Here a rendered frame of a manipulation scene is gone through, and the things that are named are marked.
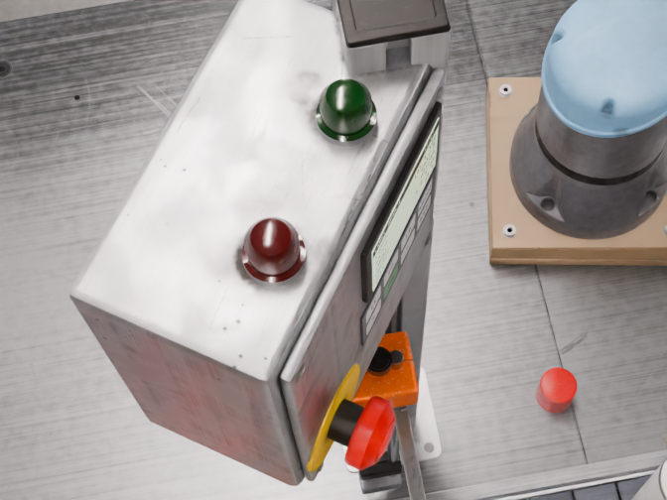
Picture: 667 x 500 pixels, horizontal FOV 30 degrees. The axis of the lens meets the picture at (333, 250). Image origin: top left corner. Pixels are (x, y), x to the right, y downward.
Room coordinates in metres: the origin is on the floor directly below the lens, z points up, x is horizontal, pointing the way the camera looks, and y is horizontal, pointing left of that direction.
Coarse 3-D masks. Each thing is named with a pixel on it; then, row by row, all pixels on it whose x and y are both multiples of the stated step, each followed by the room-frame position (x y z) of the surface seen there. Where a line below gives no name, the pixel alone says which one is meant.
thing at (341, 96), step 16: (336, 80) 0.27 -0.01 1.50; (352, 80) 0.27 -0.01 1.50; (320, 96) 0.26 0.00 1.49; (336, 96) 0.26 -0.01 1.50; (352, 96) 0.26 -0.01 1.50; (368, 96) 0.26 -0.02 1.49; (320, 112) 0.26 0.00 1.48; (336, 112) 0.25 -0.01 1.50; (352, 112) 0.25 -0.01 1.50; (368, 112) 0.26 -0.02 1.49; (320, 128) 0.26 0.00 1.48; (336, 128) 0.25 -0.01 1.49; (352, 128) 0.25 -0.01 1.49; (368, 128) 0.25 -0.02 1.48; (336, 144) 0.25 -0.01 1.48; (352, 144) 0.25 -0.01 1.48
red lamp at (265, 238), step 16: (256, 224) 0.21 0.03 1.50; (272, 224) 0.21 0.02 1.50; (288, 224) 0.21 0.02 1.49; (256, 240) 0.20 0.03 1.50; (272, 240) 0.20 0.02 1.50; (288, 240) 0.20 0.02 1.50; (256, 256) 0.19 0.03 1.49; (272, 256) 0.19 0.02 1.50; (288, 256) 0.19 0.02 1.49; (304, 256) 0.20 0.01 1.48; (256, 272) 0.19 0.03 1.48; (272, 272) 0.19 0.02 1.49; (288, 272) 0.19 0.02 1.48
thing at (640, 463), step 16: (592, 464) 0.22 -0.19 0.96; (608, 464) 0.22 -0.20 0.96; (624, 464) 0.22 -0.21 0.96; (640, 464) 0.22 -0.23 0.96; (656, 464) 0.21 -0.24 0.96; (512, 480) 0.21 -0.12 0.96; (528, 480) 0.21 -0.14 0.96; (544, 480) 0.21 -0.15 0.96; (560, 480) 0.21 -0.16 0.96; (576, 480) 0.21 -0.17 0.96; (592, 480) 0.21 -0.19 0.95; (432, 496) 0.21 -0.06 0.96; (448, 496) 0.20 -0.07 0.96; (464, 496) 0.20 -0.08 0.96; (480, 496) 0.20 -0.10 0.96; (496, 496) 0.20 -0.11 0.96
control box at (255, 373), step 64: (256, 0) 0.33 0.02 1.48; (256, 64) 0.29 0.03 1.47; (320, 64) 0.29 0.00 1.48; (192, 128) 0.26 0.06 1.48; (256, 128) 0.26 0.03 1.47; (384, 128) 0.26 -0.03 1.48; (128, 192) 0.24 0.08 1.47; (192, 192) 0.23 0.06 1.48; (256, 192) 0.23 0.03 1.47; (320, 192) 0.23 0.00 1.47; (384, 192) 0.23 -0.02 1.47; (128, 256) 0.21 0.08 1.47; (192, 256) 0.20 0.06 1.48; (320, 256) 0.20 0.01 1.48; (128, 320) 0.18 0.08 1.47; (192, 320) 0.18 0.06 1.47; (256, 320) 0.17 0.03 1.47; (320, 320) 0.17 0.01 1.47; (384, 320) 0.23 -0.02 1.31; (128, 384) 0.19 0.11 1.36; (192, 384) 0.17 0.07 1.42; (256, 384) 0.15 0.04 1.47; (320, 384) 0.17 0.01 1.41; (256, 448) 0.16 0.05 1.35; (320, 448) 0.16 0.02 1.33
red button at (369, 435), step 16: (384, 400) 0.18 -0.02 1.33; (336, 416) 0.17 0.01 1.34; (352, 416) 0.17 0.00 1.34; (368, 416) 0.17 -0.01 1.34; (384, 416) 0.17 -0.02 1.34; (336, 432) 0.16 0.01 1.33; (352, 432) 0.16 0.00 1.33; (368, 432) 0.16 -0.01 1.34; (384, 432) 0.16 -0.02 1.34; (352, 448) 0.15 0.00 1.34; (368, 448) 0.15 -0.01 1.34; (384, 448) 0.16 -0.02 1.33; (352, 464) 0.15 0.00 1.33; (368, 464) 0.15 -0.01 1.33
